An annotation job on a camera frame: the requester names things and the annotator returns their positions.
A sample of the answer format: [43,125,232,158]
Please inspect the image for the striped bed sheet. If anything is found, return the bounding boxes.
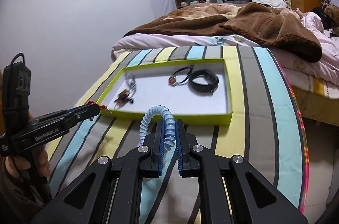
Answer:
[47,47,308,223]

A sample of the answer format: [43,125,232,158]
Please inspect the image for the person's left hand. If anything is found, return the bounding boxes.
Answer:
[4,112,52,178]

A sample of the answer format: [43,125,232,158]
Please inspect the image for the brown teddy bear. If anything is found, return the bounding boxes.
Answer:
[325,6,339,36]

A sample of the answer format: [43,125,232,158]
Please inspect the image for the brown fleece blanket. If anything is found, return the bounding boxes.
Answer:
[127,2,322,63]

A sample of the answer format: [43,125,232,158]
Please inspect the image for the black cord pendant bracelet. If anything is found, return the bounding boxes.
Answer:
[168,65,196,87]

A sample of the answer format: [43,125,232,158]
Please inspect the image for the black fitness band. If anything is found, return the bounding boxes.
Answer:
[189,69,219,93]

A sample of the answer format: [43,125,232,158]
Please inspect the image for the amber bead bracelet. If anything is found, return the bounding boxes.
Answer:
[113,88,135,109]

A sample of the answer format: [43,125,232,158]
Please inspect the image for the blue spiral hair tie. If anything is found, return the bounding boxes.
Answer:
[138,104,176,154]

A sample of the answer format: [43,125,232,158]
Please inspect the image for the green shallow box tray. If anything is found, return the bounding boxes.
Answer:
[97,59,233,126]

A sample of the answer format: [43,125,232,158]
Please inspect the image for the red knotted bracelet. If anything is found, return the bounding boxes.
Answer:
[86,100,108,111]

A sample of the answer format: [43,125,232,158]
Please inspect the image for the grey cord bracelet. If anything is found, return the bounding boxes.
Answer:
[124,71,138,95]

